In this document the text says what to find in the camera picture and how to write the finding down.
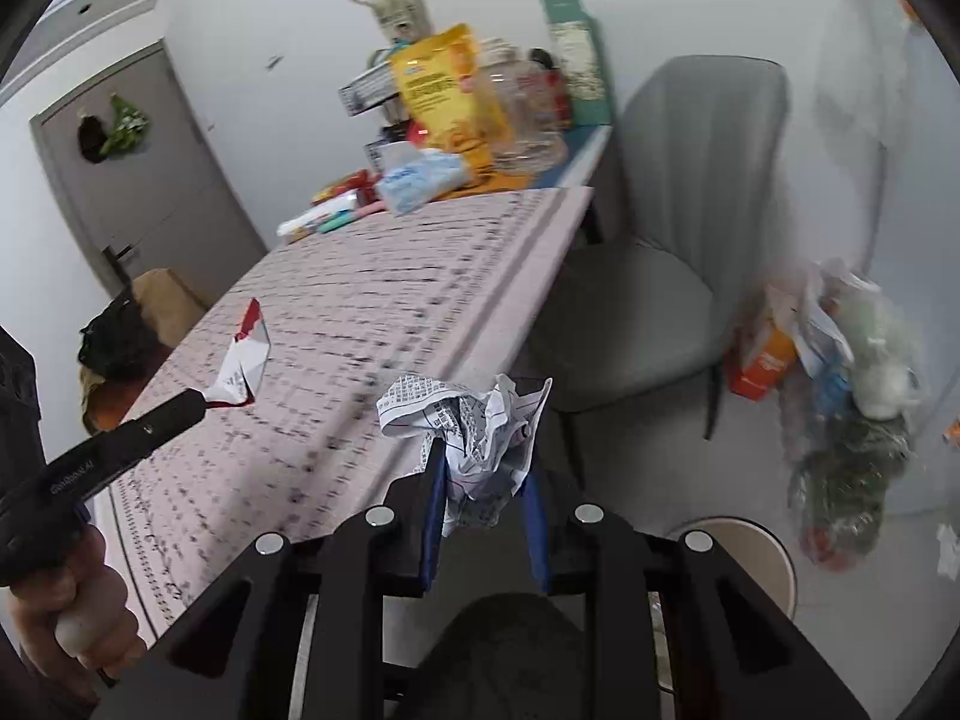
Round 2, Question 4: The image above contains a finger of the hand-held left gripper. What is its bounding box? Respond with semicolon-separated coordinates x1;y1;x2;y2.
94;388;211;479

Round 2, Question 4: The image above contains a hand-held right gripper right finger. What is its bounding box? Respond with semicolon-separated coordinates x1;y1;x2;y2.
520;457;871;720

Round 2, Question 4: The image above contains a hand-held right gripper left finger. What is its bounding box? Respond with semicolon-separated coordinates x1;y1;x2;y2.
94;439;451;720

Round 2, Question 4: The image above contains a printed white paper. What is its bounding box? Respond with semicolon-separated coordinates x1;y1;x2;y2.
375;373;554;537

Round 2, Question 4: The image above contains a red white carton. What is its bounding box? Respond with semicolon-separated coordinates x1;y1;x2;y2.
206;298;271;410

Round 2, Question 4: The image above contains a black waste bin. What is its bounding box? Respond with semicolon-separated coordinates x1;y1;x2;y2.
390;592;661;720

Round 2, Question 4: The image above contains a person's left hand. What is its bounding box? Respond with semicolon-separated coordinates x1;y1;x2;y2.
10;529;149;682

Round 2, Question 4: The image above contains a black bag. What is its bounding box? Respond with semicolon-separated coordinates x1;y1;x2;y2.
78;289;164;385

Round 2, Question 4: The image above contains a round beige stool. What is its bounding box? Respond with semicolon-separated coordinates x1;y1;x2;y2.
664;515;797;620

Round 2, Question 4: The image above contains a pink printed tablecloth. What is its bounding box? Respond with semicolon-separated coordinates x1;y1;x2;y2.
105;186;597;646

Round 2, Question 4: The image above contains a grey upholstered chair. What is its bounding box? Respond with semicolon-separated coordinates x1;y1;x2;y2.
525;55;794;442

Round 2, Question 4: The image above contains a grey door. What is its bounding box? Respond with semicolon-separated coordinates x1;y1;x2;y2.
30;41;269;302

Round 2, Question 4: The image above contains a long white box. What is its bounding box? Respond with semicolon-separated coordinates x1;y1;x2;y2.
276;190;362;242

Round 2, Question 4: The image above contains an orange white carton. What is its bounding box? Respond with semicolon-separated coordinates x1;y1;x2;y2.
727;283;800;401

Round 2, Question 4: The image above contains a black hanging cloth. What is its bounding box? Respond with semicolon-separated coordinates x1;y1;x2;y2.
77;114;110;164

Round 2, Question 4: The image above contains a green hanging cloth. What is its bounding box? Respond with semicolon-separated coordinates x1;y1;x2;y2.
101;94;152;160

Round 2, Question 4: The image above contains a red packet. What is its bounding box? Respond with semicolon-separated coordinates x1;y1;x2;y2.
310;167;381;205

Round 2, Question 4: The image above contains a clear plastic grocery bag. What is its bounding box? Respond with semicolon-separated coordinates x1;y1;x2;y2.
780;257;932;572

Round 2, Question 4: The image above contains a blue white tissue pack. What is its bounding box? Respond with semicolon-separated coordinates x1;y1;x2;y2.
373;148;475;216

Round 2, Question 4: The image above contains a striped grey box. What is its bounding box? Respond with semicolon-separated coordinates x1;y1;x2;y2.
336;64;400;119

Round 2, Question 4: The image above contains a yellow snack bag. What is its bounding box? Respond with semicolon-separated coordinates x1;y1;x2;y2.
388;22;501;175

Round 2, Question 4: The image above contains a clear glass jar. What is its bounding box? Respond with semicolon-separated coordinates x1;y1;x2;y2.
475;37;571;171

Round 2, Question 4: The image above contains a tall green box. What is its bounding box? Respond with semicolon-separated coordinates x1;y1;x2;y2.
535;0;614;130

